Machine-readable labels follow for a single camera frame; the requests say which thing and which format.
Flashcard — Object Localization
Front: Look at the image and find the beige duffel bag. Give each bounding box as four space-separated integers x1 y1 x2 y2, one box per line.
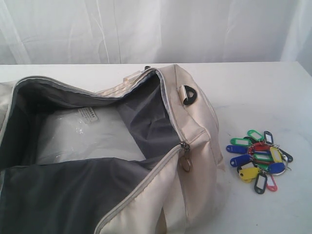
0 65 229 234

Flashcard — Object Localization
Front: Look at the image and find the bunch of colourful key tags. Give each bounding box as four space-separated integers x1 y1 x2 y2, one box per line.
226 129 293 195

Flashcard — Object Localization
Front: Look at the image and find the white backdrop curtain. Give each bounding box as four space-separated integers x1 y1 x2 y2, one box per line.
0 0 312 64

